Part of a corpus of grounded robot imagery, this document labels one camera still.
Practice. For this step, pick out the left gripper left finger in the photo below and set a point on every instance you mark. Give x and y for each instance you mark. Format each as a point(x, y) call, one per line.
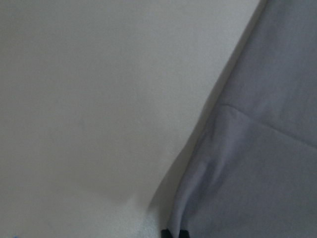
point(166, 234)

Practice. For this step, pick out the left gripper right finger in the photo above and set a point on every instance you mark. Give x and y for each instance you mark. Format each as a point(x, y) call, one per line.
point(184, 234)

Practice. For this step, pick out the brown t-shirt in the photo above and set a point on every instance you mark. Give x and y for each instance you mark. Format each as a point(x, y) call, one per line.
point(253, 169)

